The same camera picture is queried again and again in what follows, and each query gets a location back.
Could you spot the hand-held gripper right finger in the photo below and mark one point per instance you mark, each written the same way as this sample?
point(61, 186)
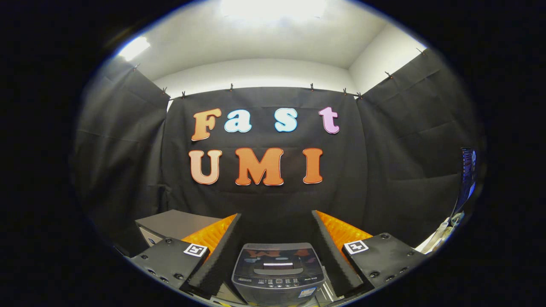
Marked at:
point(335, 260)

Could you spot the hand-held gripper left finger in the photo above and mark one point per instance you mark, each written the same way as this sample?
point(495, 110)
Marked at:
point(219, 256)

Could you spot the dark glass washing machine lid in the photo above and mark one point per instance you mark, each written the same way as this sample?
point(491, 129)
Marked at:
point(277, 256)

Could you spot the dark grey washing machine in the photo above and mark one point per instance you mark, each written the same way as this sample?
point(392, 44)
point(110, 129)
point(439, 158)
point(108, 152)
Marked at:
point(277, 294)

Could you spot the grey cabinet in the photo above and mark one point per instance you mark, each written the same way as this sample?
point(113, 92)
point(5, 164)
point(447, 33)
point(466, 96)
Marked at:
point(179, 221)

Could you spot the black backdrop cloth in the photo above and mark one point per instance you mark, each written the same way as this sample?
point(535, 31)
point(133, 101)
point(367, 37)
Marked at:
point(264, 200)

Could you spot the white side table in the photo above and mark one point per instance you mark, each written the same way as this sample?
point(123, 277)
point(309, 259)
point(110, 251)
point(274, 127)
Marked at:
point(426, 246)

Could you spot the pale tubes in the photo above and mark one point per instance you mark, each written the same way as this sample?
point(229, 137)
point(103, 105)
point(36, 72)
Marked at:
point(445, 228)

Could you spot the computer monitor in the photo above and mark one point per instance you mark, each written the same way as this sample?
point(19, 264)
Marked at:
point(467, 170)

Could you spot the row of backdrop clips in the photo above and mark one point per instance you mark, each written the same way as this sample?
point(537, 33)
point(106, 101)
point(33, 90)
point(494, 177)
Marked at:
point(230, 87)

